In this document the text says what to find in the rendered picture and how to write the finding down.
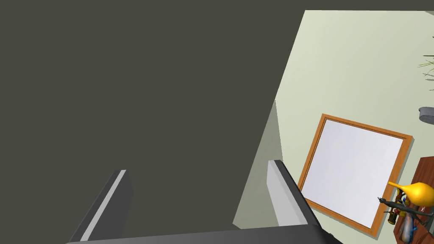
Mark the brown wooden shelf with ornaments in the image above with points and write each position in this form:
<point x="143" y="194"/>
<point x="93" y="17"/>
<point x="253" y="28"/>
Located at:
<point x="415" y="200"/>

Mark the wood-framed white picture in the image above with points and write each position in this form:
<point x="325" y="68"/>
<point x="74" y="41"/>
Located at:
<point x="352" y="171"/>

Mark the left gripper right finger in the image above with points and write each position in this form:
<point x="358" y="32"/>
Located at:
<point x="288" y="200"/>

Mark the green plant in grey pot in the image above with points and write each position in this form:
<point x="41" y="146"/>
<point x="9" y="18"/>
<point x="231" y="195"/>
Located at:
<point x="428" y="113"/>

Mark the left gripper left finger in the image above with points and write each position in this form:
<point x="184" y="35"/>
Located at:
<point x="108" y="206"/>

